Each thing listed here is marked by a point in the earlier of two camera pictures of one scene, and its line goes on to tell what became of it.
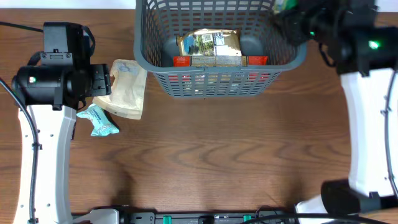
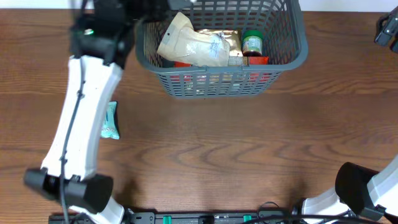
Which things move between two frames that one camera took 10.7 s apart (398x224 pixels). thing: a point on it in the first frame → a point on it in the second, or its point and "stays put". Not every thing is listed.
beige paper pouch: [128, 91] → [181, 42]
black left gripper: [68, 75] → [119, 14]
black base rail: [270, 216] stays put
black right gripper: [287, 23] → [390, 31]
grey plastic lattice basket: [157, 22] stays put
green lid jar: [285, 5] → [252, 42]
